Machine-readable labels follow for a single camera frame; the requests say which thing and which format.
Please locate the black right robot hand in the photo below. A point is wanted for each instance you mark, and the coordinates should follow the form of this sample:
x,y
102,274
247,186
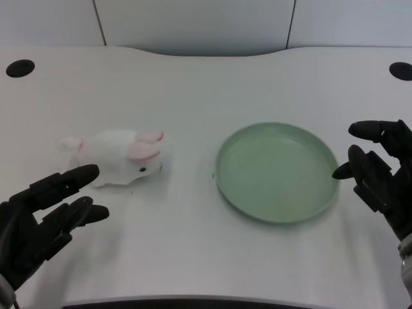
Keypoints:
x,y
387,190

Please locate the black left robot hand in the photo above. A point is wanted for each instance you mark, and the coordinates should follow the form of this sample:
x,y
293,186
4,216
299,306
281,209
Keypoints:
x,y
22,222

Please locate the white plush rabbit doll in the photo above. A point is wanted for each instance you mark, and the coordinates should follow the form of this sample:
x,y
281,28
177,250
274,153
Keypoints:
x,y
119,157

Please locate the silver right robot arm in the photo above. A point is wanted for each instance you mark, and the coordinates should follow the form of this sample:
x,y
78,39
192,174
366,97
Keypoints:
x,y
406,257

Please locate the green round plate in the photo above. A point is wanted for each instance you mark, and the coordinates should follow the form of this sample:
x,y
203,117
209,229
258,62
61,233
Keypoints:
x,y
277,172

